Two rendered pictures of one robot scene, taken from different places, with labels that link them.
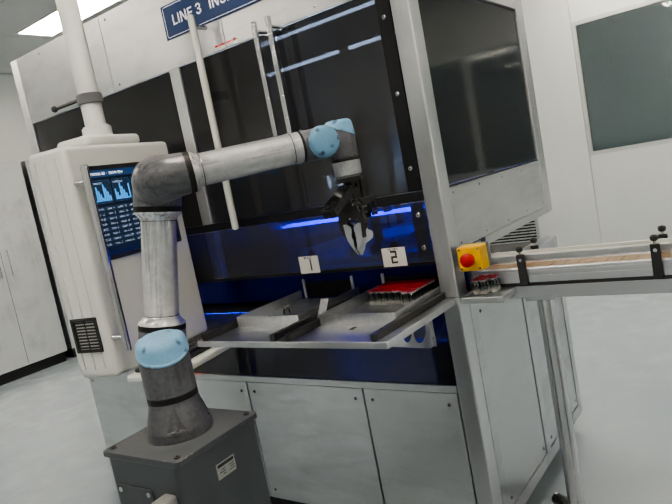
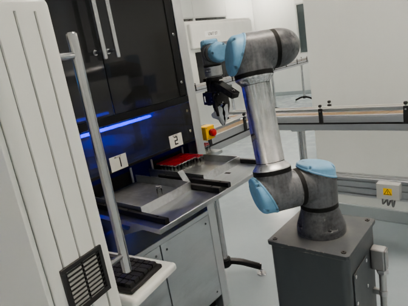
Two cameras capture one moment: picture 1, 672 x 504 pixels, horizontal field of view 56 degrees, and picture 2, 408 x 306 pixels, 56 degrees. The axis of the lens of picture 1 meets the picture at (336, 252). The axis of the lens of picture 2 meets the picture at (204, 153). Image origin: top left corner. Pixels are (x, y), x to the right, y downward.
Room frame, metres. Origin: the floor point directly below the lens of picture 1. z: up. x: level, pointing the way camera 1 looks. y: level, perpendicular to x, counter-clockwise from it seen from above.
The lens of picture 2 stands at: (1.62, 1.57, 1.38)
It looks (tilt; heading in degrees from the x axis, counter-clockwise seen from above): 14 degrees down; 276
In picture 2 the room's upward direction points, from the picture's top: 9 degrees counter-clockwise
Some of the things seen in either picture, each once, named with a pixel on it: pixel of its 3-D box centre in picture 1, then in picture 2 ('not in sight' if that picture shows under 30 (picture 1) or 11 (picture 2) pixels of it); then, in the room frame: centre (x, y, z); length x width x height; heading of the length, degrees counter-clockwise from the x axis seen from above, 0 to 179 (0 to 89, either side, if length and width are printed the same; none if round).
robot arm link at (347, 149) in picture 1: (340, 140); (210, 53); (1.70, -0.07, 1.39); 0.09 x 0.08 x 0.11; 107
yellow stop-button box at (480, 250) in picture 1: (474, 256); (205, 132); (1.80, -0.39, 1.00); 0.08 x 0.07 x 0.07; 143
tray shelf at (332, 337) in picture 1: (330, 319); (181, 186); (1.90, 0.06, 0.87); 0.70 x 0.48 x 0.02; 53
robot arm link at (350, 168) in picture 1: (346, 169); (212, 71); (1.70, -0.07, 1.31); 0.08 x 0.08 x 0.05
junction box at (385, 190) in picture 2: not in sight; (388, 190); (0.85, -0.48, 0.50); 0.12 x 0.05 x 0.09; 143
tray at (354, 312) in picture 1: (386, 302); (193, 166); (1.86, -0.12, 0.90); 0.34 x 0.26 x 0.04; 143
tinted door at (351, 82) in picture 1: (345, 106); (140, 36); (1.99, -0.12, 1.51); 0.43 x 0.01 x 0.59; 53
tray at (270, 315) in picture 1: (300, 306); (138, 192); (2.06, 0.15, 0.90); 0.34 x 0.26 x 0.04; 143
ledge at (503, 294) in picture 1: (491, 294); (205, 153); (1.83, -0.43, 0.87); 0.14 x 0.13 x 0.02; 143
